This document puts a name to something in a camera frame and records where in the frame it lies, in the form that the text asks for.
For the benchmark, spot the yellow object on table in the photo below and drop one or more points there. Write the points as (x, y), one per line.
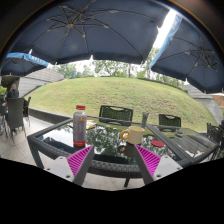
(90, 126)

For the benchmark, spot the clear bottle red cap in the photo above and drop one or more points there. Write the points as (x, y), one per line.
(79, 126)

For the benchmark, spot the grey tall cup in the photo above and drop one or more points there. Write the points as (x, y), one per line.
(144, 119)

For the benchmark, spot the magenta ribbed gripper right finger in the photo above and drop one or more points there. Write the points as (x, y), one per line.
(152, 166)

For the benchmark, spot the black wicker chair left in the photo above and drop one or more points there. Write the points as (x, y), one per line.
(121, 115)

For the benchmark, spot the seated person in background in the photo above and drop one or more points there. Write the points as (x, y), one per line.
(13, 92)

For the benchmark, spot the grey slatted side table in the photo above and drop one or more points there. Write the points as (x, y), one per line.
(190, 146)

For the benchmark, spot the black wicker chair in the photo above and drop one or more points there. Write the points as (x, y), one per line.
(169, 122)
(121, 115)

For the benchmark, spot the dark wicker chair far left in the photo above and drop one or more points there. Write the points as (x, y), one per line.
(15, 115)

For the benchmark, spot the red round coaster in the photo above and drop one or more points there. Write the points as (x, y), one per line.
(157, 143)

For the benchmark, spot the blue umbrella far left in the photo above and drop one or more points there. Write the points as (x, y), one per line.
(21, 64)

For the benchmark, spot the cream mug yellow handle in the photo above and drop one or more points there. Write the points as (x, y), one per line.
(133, 134)

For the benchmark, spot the navy umbrella right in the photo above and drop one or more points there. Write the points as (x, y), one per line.
(188, 55)

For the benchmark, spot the black wicker chair right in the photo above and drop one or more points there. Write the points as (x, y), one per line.
(169, 122)

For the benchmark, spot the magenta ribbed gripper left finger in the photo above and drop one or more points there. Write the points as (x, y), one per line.
(74, 167)

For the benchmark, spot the large navy patio umbrella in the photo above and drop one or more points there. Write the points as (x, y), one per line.
(73, 30)

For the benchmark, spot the glass top wicker table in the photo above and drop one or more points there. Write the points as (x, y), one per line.
(113, 157)

